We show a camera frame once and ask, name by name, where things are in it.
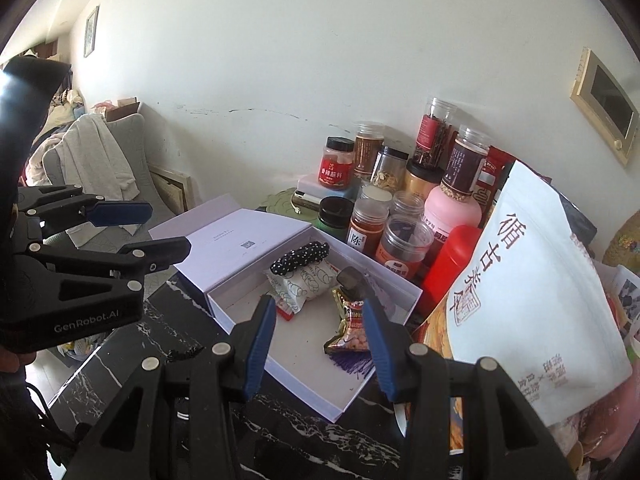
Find grey chair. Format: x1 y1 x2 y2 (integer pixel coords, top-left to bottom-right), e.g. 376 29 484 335
42 112 176 241

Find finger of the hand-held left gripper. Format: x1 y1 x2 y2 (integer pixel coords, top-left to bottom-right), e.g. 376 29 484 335
14 236 193 307
16 185 154 239

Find orange powder jar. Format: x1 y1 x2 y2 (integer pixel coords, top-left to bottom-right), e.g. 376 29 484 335
348 185 392 261

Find black lidded jar yellow contents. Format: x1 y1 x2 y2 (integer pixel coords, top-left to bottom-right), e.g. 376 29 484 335
371 146 411 192

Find clear jar of brown sticks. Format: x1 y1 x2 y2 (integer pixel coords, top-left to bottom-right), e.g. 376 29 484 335
352 121 386 181

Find pile of clothes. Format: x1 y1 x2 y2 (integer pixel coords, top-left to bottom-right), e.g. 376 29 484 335
27 87 81 186

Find black polka dot pouch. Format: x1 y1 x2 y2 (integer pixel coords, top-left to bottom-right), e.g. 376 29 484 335
270 241 331 277

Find red canister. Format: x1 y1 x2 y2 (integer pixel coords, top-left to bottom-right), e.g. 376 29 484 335
419 225 483 313

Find yellow woven item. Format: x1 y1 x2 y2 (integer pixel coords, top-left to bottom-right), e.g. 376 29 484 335
602 220 640 268

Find white power bank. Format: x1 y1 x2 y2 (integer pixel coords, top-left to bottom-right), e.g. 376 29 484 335
294 190 323 212

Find white bread packet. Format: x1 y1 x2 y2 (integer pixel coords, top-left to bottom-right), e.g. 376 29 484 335
271 260 337 317

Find dark jar black lid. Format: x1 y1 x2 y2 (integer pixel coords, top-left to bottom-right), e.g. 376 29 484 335
316 196 353 243

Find clear jar of grains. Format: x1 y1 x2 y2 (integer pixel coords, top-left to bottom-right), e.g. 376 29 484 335
441 126 490 196

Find clear plastic bag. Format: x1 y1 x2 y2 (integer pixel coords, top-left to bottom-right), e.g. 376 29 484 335
547 375 640 480

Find clear jar dark contents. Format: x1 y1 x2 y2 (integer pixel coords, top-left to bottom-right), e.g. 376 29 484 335
375 216 435 282

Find red label sauce jar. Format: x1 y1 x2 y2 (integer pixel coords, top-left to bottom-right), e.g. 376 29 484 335
318 136 357 191

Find light blue box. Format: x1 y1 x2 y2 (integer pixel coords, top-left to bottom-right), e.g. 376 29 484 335
298 175 361 202

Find person's left forearm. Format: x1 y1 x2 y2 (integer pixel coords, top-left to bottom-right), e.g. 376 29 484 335
0 345 36 376

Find large white printed bag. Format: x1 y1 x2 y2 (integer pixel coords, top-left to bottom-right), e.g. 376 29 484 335
415 160 633 456

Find framed wall picture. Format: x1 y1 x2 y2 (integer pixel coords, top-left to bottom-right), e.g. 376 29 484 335
84 6 100 58

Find green mat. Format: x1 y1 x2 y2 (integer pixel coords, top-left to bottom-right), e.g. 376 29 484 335
260 187 321 221

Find wooden picture frame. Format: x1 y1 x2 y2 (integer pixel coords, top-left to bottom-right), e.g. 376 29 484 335
150 164 195 213

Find dark bag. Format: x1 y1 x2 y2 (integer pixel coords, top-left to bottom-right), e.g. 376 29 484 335
555 192 598 246

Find beige wall intercom panel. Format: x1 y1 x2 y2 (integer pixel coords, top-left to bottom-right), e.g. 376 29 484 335
570 47 640 168

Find brown snack packet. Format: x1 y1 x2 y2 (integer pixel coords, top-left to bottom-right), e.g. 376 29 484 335
322 285 373 356

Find white gift box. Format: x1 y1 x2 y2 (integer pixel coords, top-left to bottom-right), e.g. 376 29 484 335
148 195 425 423

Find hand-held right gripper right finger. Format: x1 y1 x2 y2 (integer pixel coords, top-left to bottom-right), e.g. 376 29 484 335
361 299 576 480

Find tall clear jar red label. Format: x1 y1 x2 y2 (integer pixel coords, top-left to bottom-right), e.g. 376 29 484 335
412 96 458 168

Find white garment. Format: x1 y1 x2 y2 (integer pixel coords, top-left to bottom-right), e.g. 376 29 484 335
57 114 142 236

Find empty clear jar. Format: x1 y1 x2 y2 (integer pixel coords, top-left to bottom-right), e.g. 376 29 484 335
390 191 427 223

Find cardboard box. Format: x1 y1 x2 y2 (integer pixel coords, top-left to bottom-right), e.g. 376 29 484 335
104 101 142 123

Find pink lidded jar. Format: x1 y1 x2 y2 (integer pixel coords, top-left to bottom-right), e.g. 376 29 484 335
424 185 483 243

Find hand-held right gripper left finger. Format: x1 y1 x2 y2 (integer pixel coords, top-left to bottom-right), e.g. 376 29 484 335
47 295 278 480

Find red packaging box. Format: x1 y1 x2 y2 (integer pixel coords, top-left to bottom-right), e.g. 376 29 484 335
472 146 517 221

